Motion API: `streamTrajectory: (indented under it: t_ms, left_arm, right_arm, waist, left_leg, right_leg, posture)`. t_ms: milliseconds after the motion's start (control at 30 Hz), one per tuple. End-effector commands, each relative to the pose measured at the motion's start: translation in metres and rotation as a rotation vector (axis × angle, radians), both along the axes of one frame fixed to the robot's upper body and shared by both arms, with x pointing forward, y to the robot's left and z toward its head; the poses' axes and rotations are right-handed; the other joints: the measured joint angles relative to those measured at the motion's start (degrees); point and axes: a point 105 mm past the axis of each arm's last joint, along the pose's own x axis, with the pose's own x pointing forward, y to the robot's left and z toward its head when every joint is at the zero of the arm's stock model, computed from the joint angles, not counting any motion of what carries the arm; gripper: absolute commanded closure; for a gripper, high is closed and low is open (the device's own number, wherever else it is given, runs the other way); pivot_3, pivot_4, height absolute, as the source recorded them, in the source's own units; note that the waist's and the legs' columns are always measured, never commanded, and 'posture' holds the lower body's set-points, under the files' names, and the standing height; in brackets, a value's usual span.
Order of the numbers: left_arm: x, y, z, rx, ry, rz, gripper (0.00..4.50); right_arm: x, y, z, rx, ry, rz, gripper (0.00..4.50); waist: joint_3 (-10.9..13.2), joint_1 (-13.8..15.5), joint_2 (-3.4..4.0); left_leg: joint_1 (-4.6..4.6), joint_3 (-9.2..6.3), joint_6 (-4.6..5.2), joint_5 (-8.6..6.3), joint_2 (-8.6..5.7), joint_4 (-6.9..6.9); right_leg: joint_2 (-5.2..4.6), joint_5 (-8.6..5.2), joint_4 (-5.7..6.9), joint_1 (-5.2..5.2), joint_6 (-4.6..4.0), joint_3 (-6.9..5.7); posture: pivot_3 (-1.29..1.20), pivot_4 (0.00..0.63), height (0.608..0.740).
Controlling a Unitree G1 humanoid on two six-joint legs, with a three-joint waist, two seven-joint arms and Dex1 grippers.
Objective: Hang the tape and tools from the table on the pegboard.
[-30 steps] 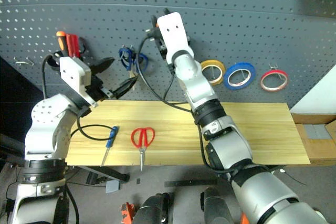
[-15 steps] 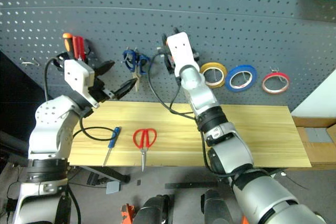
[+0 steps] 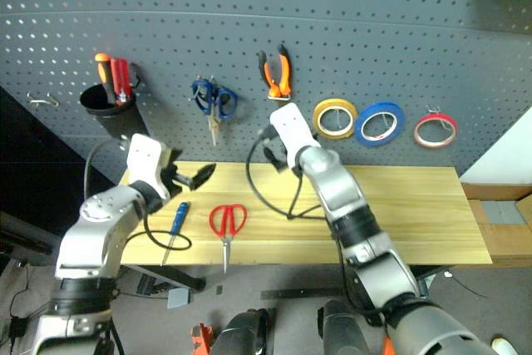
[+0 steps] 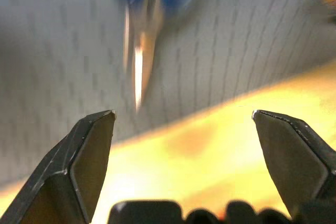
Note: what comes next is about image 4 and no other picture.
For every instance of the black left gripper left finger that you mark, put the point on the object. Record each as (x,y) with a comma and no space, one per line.
(78,166)

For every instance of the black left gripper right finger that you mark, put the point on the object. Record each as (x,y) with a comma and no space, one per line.
(296,161)

